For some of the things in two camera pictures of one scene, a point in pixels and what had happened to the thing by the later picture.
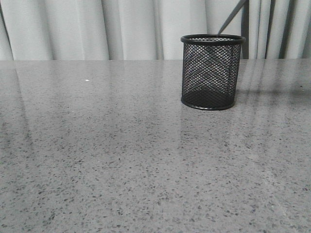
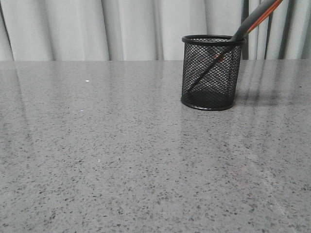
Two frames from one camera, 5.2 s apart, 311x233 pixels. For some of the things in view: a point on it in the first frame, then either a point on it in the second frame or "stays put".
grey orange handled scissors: x=239 y=4 to x=238 y=38
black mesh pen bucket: x=210 y=66 stays put
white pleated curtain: x=133 y=30 stays put
